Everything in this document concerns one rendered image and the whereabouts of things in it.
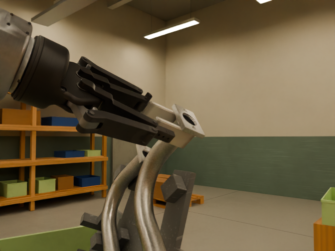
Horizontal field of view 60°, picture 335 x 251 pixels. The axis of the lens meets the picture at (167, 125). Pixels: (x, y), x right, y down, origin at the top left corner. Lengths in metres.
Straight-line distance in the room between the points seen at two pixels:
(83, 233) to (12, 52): 0.68
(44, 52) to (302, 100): 6.28
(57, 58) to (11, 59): 0.04
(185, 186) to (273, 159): 6.21
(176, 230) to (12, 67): 0.32
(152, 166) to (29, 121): 5.02
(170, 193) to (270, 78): 6.38
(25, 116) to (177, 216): 5.03
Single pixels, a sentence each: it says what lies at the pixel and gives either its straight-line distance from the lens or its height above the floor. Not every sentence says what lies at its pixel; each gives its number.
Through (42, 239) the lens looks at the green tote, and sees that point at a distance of 0.88.
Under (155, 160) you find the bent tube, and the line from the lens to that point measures 0.45.
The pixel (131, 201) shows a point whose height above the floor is 1.08.
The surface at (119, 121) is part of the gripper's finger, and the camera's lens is 0.33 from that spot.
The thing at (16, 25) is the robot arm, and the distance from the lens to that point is 0.33.
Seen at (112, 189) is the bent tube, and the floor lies 1.10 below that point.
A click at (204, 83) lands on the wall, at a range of 7.60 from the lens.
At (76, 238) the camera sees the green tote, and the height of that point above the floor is 0.93.
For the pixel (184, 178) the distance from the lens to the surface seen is 0.48.
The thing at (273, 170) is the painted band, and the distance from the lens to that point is 6.68.
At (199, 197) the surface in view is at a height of 0.12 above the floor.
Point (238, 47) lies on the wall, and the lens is 7.29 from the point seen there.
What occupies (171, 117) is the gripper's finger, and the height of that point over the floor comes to 1.24.
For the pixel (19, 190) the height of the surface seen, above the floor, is 0.35.
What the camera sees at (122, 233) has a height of 1.02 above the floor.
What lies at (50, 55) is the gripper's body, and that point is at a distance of 0.32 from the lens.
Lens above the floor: 1.21
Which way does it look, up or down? 3 degrees up
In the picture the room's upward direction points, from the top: straight up
